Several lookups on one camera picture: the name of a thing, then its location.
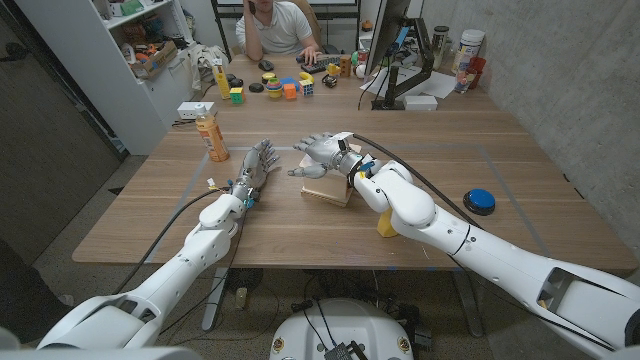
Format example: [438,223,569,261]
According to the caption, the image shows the white power adapter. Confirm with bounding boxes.
[176,101,217,120]

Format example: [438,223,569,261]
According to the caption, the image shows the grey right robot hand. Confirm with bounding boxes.
[286,131,365,180]

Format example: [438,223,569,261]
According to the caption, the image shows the orange drink bottle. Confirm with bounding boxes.
[193,103,231,163]

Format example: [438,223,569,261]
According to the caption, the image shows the red cup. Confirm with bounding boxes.
[466,55,487,90]

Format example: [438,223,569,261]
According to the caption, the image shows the yellow mustard bottle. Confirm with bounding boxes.
[376,207,400,239]

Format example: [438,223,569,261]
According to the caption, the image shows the white robot torso base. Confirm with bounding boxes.
[269,298,415,360]

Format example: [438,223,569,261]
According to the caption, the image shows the small white box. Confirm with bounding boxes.
[402,94,439,112]

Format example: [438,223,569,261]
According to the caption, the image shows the white shelving unit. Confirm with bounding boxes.
[14,0,201,156]

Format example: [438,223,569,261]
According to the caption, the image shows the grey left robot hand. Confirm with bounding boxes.
[230,138,281,202]

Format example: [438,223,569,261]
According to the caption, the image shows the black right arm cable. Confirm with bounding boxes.
[351,132,484,231]

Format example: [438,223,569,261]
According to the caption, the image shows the white papers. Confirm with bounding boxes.
[359,64,457,100]

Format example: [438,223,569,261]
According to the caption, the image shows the yellow tall carton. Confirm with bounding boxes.
[211,58,232,101]

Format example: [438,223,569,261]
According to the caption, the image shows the person in white shirt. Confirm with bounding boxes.
[234,0,325,64]

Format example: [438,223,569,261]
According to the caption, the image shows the cardboard box on shelf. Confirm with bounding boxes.
[130,40,179,81]

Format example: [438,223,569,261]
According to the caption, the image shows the white wipes canister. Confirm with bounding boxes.
[451,28,486,75]

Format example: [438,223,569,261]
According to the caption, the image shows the dark glass jar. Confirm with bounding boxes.
[431,25,450,71]

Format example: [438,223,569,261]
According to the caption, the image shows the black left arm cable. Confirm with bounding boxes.
[112,187,234,296]

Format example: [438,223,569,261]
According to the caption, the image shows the black keyboard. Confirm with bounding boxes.
[295,54,343,75]

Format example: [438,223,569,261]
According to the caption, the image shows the computer monitor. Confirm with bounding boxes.
[364,0,412,77]

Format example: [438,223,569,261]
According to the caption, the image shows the blue round button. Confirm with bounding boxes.
[462,188,497,217]

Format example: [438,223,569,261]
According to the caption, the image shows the wooden drawer box with slot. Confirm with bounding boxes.
[298,143,362,208]

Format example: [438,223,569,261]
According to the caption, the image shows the white cloth bag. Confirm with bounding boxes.
[187,43,230,91]

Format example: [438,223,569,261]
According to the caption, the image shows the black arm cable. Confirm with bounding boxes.
[112,187,234,296]
[351,132,484,231]

